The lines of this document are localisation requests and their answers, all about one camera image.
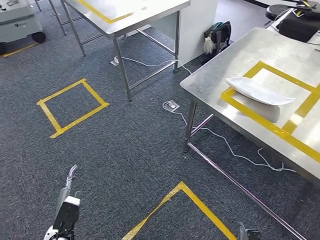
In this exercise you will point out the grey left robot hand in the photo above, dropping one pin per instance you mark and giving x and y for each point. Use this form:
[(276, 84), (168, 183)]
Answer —
[(63, 195)]

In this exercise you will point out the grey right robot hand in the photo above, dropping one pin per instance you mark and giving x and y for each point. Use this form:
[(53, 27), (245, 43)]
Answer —
[(241, 232)]

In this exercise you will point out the white curved plastic part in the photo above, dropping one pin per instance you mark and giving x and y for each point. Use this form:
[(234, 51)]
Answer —
[(257, 91)]

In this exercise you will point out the yellow tape on workbench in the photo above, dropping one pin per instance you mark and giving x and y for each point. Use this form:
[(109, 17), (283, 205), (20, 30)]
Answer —
[(250, 112)]

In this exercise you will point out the stainless steel workbench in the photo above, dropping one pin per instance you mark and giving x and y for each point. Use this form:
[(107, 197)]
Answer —
[(263, 49)]

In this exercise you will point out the yellow floor tape square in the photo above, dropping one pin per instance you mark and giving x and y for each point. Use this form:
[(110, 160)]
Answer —
[(207, 210)]

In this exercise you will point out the floor socket with plug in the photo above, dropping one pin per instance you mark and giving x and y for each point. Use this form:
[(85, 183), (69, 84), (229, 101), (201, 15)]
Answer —
[(115, 61), (172, 105)]

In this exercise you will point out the yellow floor tape strip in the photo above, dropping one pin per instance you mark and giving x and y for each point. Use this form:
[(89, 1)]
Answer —
[(20, 49)]

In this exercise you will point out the white wheeled robot cart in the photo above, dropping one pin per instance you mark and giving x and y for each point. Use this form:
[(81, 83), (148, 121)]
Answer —
[(17, 23)]

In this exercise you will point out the yellow tape on table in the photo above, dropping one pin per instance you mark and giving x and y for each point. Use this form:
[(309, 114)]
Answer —
[(100, 17)]

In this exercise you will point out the white fluffy bag charm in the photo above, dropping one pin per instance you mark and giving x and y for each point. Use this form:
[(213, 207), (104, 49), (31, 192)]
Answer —
[(209, 46)]

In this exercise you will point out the black backpack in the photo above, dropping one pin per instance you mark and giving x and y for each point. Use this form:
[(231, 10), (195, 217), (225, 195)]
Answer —
[(222, 33)]

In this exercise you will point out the stainless steel table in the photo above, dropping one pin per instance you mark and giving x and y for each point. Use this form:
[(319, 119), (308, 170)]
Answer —
[(137, 13)]

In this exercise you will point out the black soft case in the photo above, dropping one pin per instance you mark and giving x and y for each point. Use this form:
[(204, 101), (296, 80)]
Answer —
[(300, 28)]

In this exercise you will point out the round black disc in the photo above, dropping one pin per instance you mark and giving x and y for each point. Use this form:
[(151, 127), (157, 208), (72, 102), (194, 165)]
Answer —
[(275, 11)]

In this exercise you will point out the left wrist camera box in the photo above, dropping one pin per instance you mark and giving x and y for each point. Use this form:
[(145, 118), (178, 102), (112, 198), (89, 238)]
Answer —
[(66, 215)]

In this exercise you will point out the steel table frame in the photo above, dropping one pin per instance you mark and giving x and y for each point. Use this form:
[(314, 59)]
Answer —
[(56, 16)]

